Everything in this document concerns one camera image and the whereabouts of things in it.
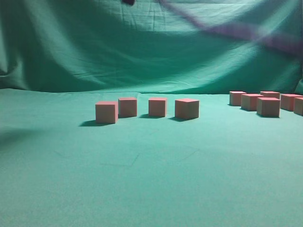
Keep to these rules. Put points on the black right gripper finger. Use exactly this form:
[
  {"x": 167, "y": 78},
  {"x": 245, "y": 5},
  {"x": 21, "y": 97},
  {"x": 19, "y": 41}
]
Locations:
[{"x": 129, "y": 2}]

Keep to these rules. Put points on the pink wooden cube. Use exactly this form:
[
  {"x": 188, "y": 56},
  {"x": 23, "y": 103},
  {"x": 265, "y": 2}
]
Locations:
[
  {"x": 249, "y": 101},
  {"x": 298, "y": 106},
  {"x": 106, "y": 111},
  {"x": 272, "y": 94},
  {"x": 187, "y": 108},
  {"x": 235, "y": 98},
  {"x": 127, "y": 107},
  {"x": 268, "y": 107},
  {"x": 157, "y": 106},
  {"x": 287, "y": 101}
]

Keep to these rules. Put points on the green cloth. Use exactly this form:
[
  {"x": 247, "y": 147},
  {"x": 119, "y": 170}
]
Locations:
[{"x": 226, "y": 168}]

